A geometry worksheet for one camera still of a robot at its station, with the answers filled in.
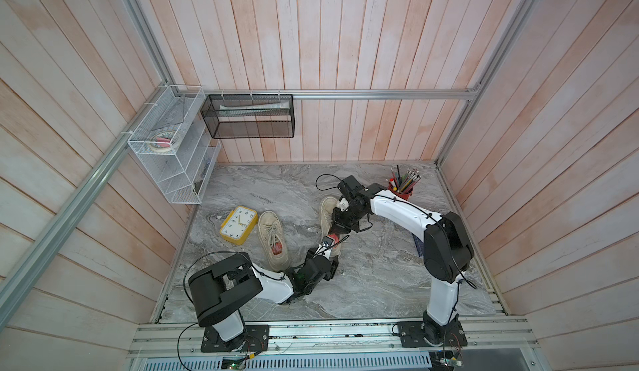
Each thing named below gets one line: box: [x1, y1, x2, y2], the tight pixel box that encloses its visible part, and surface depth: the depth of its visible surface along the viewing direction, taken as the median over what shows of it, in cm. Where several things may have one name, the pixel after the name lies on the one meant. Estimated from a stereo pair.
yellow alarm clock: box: [219, 205, 258, 246], surface depth 98 cm
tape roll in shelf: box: [148, 131, 174, 154], surface depth 75 cm
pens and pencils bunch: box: [388, 164, 422, 194], surface depth 98 cm
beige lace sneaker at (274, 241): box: [257, 210, 291, 273], surface depth 89 cm
